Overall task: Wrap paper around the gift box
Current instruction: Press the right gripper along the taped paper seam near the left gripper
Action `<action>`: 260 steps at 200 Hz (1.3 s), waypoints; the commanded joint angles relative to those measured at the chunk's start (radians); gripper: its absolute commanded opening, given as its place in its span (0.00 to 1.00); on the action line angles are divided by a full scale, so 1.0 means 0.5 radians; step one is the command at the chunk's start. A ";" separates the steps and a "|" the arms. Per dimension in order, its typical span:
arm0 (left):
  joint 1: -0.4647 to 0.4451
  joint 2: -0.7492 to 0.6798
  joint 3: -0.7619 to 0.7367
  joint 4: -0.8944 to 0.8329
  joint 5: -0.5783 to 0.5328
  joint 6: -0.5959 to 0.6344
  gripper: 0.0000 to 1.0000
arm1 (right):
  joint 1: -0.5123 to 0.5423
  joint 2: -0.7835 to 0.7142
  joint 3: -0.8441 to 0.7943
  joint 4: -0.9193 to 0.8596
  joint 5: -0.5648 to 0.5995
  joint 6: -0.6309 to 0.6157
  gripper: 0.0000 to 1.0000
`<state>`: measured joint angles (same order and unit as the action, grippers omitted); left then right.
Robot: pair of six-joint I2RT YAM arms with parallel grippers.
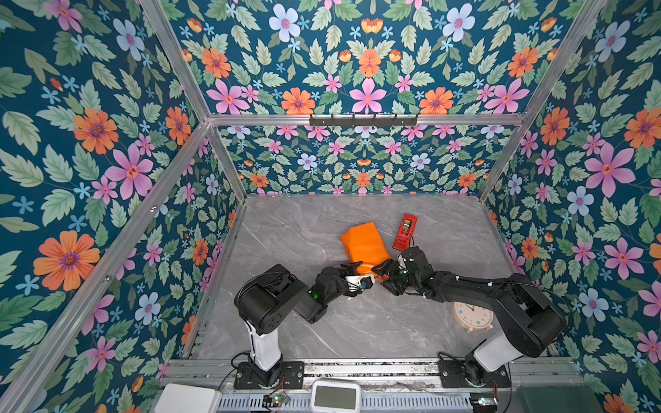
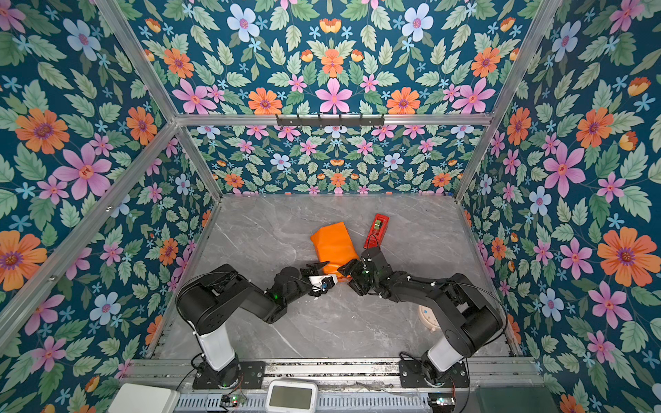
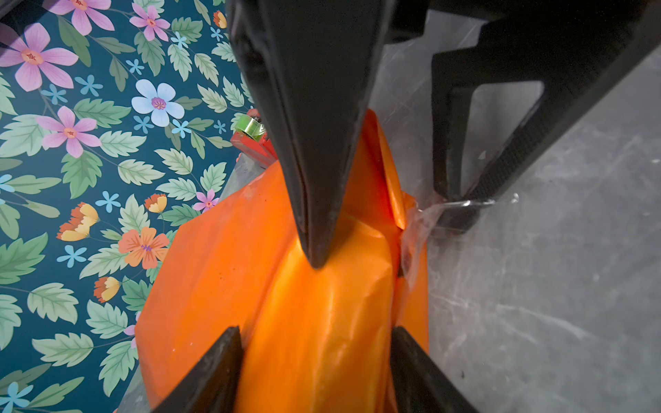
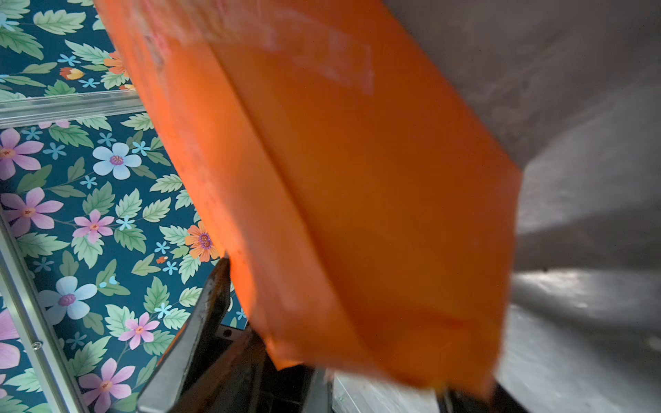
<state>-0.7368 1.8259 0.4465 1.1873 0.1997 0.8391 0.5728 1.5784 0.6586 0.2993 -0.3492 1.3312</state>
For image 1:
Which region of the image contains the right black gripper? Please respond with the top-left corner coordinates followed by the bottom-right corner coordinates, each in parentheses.
top-left (371, 258), bottom-right (421, 294)

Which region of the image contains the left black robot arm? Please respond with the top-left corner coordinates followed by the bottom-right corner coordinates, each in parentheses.
top-left (234, 263), bottom-right (375, 382)

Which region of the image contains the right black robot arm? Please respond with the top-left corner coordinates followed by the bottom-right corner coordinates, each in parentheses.
top-left (372, 247), bottom-right (566, 387)

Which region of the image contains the white box bottom left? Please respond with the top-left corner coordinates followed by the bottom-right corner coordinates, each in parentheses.
top-left (153, 384), bottom-right (222, 413)

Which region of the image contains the red tape dispenser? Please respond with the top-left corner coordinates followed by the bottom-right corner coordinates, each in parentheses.
top-left (392, 213), bottom-right (418, 251)

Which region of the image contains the white round clock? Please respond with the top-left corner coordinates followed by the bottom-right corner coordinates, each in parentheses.
top-left (453, 302), bottom-right (494, 333)

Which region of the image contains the white display device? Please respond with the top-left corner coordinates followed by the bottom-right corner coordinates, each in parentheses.
top-left (310, 379), bottom-right (361, 413)

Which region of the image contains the green mat bottom right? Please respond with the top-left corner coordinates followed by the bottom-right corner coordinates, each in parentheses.
top-left (516, 387), bottom-right (602, 413)

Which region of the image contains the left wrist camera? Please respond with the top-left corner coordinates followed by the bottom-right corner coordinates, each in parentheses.
top-left (346, 275), bottom-right (374, 294)

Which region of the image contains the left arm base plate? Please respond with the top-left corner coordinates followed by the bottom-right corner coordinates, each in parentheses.
top-left (233, 361), bottom-right (306, 390)

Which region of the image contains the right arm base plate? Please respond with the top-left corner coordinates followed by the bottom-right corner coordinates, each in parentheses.
top-left (437, 360), bottom-right (511, 389)

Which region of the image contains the black hook rail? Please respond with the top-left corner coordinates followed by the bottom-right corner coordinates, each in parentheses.
top-left (308, 114), bottom-right (418, 128)

